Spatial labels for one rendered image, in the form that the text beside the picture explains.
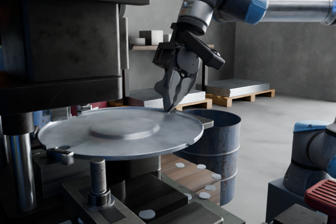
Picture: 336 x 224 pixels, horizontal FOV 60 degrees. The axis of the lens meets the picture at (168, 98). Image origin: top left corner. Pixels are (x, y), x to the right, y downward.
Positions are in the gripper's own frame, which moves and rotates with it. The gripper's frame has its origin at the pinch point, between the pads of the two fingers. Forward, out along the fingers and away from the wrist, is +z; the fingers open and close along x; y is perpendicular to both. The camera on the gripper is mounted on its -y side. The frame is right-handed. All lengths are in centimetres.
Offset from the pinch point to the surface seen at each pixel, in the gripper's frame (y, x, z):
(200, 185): 28, -56, 23
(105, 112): 9.4, 9.4, 5.8
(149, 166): -8.1, 7.8, 12.2
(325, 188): -34.9, 3.3, 5.3
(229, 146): 45, -94, 4
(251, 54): 271, -408, -176
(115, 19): -10.3, 25.0, -7.6
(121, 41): -7.9, 21.6, -5.8
